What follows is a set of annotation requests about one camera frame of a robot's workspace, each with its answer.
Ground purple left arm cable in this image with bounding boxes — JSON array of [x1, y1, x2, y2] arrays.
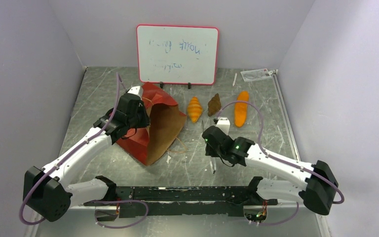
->
[[19, 72, 150, 230]]

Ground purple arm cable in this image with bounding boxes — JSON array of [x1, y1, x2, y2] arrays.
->
[[19, 72, 150, 230], [214, 100, 345, 227]]

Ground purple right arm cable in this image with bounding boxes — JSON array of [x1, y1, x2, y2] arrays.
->
[[214, 100, 345, 227]]

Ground pink framed whiteboard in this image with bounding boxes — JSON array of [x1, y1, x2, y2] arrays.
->
[[136, 24, 219, 85]]

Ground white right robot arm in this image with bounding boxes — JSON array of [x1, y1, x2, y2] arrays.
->
[[202, 126, 339, 215]]

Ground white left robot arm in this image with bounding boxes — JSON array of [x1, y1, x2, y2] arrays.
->
[[19, 86, 150, 224]]

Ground white marker pen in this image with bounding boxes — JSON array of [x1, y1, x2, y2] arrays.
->
[[232, 73, 238, 87]]

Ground orange striped fake croissant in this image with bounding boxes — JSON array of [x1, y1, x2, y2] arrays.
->
[[187, 97, 203, 123]]

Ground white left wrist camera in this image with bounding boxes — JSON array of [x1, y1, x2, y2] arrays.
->
[[127, 86, 144, 97]]

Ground brown fake bread roll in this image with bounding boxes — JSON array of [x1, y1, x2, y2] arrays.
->
[[207, 93, 222, 117]]

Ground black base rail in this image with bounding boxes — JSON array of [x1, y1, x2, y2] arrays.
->
[[84, 186, 278, 218]]

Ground orange fake bread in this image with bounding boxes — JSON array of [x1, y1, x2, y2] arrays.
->
[[234, 91, 250, 127]]

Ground red paper bag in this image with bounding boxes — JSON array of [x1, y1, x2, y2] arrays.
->
[[116, 83, 187, 166]]

